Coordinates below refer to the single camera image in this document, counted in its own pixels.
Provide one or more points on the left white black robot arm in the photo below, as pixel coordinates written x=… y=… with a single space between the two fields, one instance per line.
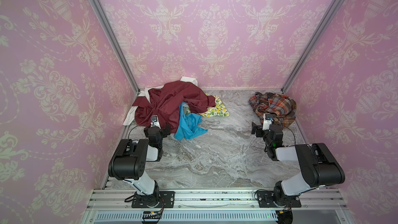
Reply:
x=128 y=165

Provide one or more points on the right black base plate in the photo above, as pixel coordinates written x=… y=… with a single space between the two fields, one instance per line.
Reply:
x=269 y=199

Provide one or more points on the left aluminium corner post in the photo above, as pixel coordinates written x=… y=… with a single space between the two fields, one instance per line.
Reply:
x=111 y=36

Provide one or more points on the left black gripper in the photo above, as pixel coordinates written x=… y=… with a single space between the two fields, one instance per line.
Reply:
x=165 y=131

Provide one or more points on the right aluminium corner post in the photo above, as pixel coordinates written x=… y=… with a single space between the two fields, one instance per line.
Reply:
x=328 y=16

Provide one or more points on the white cloth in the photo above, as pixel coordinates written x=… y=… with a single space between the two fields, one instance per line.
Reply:
x=131 y=113

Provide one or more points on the aluminium front rail frame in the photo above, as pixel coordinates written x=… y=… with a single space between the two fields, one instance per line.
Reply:
x=220 y=206

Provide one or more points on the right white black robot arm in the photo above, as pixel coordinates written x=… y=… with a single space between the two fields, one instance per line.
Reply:
x=318 y=167

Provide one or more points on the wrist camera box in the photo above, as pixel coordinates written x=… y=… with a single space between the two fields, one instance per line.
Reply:
x=267 y=121
x=155 y=121

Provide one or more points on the teal blue cloth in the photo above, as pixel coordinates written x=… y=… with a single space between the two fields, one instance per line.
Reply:
x=188 y=124

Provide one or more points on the maroon cloth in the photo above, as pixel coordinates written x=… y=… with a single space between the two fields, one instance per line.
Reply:
x=165 y=102

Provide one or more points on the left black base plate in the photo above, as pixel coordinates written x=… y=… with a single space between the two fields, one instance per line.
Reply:
x=162 y=199

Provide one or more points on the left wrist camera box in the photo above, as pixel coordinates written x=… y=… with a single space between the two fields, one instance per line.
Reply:
x=155 y=121

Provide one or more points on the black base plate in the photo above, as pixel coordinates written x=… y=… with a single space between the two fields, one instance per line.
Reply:
x=269 y=199
x=162 y=199

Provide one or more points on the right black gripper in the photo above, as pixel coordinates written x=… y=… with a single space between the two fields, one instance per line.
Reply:
x=256 y=128

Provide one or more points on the lemon print cloth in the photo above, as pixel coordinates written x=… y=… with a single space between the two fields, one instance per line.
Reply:
x=219 y=110

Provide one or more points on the red plaid cloth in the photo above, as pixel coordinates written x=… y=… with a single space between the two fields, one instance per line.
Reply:
x=280 y=106

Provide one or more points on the aluminium corner post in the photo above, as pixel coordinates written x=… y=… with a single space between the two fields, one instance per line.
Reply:
x=328 y=16
x=111 y=36

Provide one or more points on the small electronics board with wires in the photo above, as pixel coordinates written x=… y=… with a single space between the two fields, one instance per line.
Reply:
x=152 y=217

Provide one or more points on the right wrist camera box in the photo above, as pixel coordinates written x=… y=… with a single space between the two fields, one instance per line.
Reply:
x=267 y=121

